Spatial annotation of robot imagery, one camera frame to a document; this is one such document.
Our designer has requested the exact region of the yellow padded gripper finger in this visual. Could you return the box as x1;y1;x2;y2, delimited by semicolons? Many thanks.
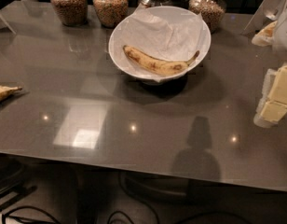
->
260;101;287;123
268;63;287;105

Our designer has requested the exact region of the left glass jar of grains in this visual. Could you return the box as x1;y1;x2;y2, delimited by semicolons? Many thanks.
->
50;0;88;26

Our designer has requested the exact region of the right glass jar of grains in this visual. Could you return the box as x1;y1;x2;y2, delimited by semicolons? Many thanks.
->
188;0;226;33

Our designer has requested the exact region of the glass jar of grains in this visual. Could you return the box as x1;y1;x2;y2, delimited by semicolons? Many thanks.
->
50;0;88;26
93;0;129;28
188;0;226;33

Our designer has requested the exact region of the white paper liner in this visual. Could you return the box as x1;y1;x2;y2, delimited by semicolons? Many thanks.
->
113;3;211;82

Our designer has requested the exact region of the banana at left edge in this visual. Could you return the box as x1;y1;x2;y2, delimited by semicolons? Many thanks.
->
0;85;22;102

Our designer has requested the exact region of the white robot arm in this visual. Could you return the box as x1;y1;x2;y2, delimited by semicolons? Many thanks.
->
252;8;287;128

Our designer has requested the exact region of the white stand leg right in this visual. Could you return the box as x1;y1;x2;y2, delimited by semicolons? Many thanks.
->
242;0;287;35

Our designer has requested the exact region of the black floor cable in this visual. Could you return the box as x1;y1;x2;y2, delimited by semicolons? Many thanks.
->
0;171;253;224

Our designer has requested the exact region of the bread-like item at right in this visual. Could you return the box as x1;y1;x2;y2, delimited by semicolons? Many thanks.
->
252;21;277;47

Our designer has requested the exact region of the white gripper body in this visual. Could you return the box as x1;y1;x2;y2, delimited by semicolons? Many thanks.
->
253;69;278;128

